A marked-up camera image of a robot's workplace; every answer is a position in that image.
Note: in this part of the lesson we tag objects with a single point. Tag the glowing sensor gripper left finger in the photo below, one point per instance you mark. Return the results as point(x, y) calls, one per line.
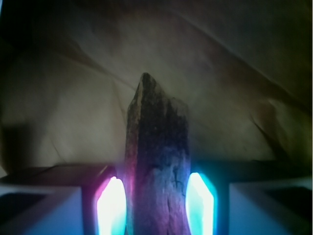
point(63, 200)

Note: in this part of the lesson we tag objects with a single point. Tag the brown paper bag tray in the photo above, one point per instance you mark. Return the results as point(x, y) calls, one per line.
point(70, 68)

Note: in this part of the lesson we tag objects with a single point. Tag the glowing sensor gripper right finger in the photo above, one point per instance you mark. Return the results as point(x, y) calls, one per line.
point(249, 198)

